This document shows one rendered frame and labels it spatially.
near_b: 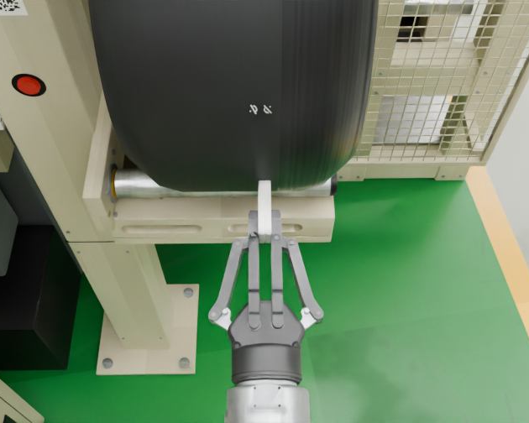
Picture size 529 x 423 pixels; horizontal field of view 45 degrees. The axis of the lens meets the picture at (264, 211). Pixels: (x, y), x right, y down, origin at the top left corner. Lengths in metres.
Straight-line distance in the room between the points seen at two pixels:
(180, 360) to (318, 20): 1.33
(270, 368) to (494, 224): 1.53
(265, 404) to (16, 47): 0.55
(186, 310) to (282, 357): 1.21
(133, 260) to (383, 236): 0.91
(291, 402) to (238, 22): 0.37
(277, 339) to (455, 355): 1.23
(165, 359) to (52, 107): 1.00
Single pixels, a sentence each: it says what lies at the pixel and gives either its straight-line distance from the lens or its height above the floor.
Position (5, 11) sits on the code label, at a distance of 0.87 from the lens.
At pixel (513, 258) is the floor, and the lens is 2.08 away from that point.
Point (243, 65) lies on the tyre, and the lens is 0.63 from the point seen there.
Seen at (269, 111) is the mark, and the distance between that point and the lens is 0.65.
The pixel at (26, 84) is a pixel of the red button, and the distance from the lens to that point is 0.95.
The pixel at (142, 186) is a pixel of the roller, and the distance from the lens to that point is 0.98.
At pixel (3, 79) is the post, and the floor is 1.07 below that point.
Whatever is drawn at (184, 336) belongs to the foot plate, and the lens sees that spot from 1.84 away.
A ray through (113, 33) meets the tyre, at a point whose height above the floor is 1.29.
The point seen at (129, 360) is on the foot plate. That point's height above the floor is 0.01.
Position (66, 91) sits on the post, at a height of 1.05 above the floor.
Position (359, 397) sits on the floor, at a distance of 1.80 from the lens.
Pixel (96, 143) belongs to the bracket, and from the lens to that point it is 1.01.
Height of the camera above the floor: 1.71
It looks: 58 degrees down
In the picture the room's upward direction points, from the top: straight up
